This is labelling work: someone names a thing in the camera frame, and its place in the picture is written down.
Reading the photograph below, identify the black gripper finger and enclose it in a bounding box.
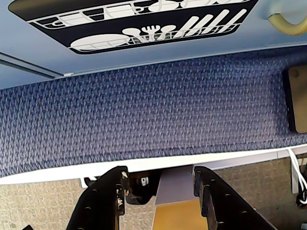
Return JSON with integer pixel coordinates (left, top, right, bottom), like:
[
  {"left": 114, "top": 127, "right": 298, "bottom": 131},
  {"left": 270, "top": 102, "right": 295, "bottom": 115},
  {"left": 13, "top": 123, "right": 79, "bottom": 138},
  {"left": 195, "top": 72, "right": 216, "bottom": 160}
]
[
  {"left": 66, "top": 165, "right": 130, "bottom": 230},
  {"left": 193, "top": 164, "right": 267, "bottom": 230}
]

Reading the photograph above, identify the black clamp under table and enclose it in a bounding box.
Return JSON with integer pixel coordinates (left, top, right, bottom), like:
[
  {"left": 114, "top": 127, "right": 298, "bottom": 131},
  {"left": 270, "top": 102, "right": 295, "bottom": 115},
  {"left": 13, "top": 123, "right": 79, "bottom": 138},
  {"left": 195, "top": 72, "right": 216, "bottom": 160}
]
[{"left": 126, "top": 172, "right": 162, "bottom": 205}]

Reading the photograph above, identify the blue woven fabric mat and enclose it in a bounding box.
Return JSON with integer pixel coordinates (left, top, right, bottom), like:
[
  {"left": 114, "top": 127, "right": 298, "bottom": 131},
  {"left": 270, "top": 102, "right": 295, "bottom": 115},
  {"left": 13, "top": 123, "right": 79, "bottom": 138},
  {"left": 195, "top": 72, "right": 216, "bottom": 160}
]
[{"left": 0, "top": 47, "right": 307, "bottom": 178}]

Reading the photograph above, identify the beige board with black edge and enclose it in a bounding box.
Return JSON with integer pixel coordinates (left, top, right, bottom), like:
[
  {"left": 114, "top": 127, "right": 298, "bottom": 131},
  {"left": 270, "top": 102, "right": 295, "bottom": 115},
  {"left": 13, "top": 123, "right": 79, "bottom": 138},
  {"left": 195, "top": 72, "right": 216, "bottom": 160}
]
[{"left": 282, "top": 64, "right": 307, "bottom": 134}]

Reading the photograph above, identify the black dish rack decal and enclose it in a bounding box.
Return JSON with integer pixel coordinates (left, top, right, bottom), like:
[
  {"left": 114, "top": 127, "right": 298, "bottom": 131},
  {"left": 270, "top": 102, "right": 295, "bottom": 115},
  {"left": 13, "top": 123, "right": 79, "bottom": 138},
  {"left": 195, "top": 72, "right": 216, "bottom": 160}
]
[{"left": 7, "top": 0, "right": 260, "bottom": 55}]

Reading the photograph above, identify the gray and yellow post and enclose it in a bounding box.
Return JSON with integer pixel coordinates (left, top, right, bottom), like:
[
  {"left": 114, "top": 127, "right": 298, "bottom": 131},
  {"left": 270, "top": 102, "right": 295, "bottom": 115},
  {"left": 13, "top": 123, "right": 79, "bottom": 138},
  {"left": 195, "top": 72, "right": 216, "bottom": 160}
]
[{"left": 154, "top": 164, "right": 202, "bottom": 230}]

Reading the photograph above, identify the white cable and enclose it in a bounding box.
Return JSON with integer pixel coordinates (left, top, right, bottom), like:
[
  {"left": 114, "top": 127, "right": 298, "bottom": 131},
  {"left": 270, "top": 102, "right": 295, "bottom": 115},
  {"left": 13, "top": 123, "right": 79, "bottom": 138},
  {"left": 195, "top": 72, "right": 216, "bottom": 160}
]
[{"left": 288, "top": 148, "right": 307, "bottom": 209}]

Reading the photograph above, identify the yellow curved handle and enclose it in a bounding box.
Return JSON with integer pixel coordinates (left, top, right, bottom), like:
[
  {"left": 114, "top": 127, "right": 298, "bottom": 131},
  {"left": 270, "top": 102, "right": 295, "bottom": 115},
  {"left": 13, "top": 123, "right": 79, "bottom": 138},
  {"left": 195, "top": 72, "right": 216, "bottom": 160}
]
[{"left": 268, "top": 13, "right": 307, "bottom": 36}]

